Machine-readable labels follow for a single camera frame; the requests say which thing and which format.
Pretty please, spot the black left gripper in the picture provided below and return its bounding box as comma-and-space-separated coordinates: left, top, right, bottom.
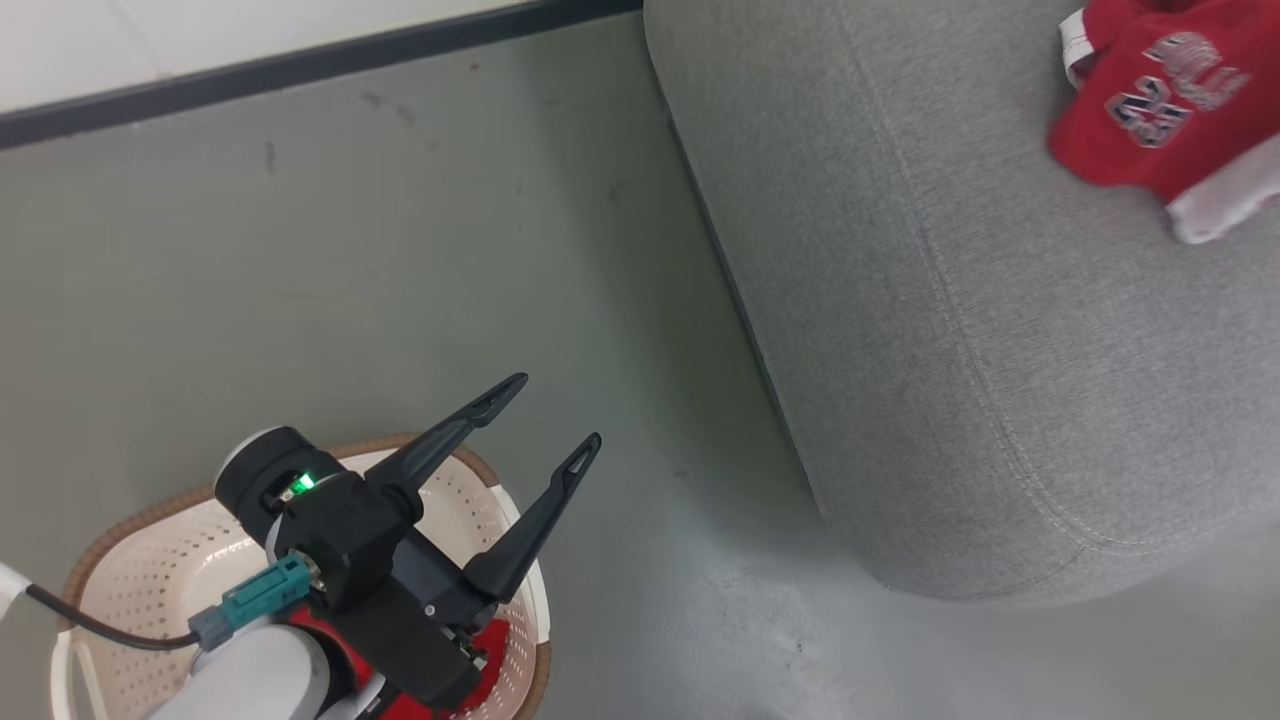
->
335, 374, 603, 713

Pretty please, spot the plain red garment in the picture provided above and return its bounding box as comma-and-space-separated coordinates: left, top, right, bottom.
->
290, 605, 513, 720

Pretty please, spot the red jersey with number print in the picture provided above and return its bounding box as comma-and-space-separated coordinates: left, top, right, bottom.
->
1047, 0, 1280, 246

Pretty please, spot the grey fabric sofa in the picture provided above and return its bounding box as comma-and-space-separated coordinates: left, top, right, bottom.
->
643, 0, 1280, 608

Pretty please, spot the cream perforated laundry basket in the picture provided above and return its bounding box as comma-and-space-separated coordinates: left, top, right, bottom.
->
50, 433, 553, 720

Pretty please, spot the black baseboard strip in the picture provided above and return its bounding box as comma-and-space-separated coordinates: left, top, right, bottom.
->
0, 0, 641, 151

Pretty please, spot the black cable with teal connector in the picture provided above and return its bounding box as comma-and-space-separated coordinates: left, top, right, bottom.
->
25, 553, 313, 653

